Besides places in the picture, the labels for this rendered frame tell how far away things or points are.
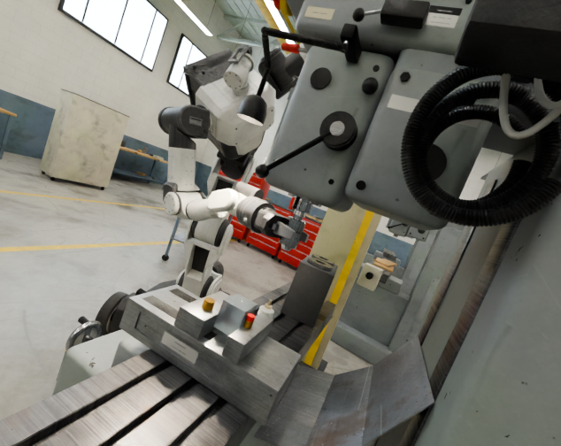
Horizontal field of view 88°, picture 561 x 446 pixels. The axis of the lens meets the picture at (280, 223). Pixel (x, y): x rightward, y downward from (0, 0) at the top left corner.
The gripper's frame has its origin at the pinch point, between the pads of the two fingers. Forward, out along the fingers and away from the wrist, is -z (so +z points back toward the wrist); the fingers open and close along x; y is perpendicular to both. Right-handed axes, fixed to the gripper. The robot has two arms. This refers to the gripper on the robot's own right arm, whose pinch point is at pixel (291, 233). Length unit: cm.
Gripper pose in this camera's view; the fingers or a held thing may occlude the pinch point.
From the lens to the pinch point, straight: 71.6
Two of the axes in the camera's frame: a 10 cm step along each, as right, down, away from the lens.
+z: -6.7, -3.4, 6.6
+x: 6.5, 1.6, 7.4
